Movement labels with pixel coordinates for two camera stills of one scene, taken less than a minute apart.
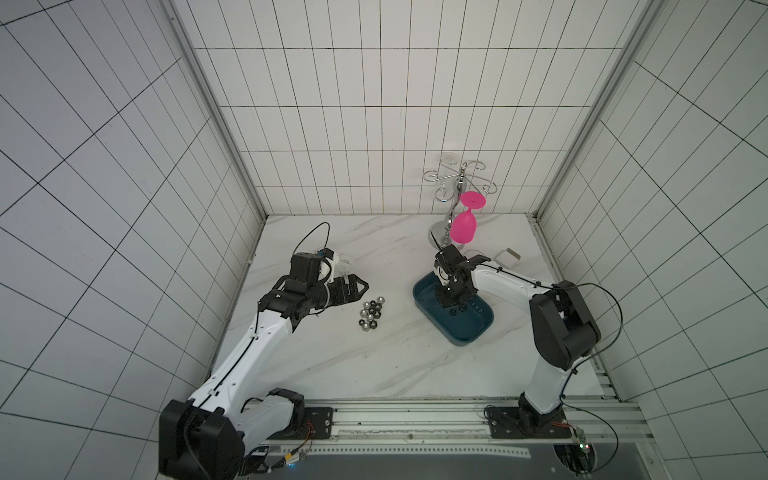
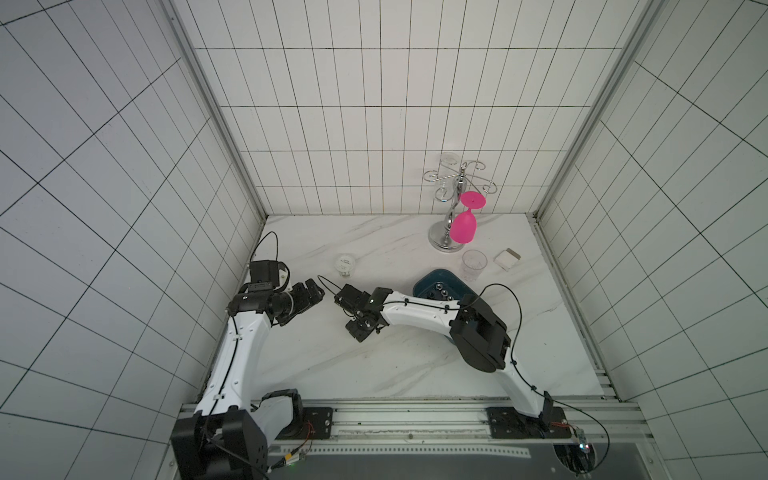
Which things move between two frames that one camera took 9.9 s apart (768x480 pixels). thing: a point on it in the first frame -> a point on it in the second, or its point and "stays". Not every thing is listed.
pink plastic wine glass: (463, 226) stays
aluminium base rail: (601, 422) stays
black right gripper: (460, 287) -> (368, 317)
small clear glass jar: (345, 265) stays
